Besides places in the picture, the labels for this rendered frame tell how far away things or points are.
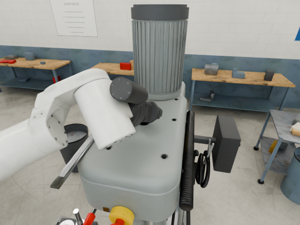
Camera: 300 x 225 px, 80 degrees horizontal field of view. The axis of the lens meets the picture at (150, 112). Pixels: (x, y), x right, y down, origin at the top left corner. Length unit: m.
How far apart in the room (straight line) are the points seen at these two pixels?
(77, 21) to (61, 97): 5.23
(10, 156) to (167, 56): 0.51
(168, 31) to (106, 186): 0.49
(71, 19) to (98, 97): 5.35
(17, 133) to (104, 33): 4.94
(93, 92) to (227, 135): 0.67
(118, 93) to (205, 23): 4.46
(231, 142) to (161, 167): 0.48
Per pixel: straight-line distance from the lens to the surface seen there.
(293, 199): 3.19
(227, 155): 0.90
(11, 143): 0.31
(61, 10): 5.73
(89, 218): 0.58
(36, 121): 0.30
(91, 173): 0.44
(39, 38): 6.34
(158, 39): 0.63
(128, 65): 4.48
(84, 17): 5.40
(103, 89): 0.28
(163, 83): 0.67
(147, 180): 0.41
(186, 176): 0.53
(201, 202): 2.71
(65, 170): 0.45
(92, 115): 0.28
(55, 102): 0.30
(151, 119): 0.46
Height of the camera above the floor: 2.20
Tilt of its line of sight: 30 degrees down
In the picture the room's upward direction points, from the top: straight up
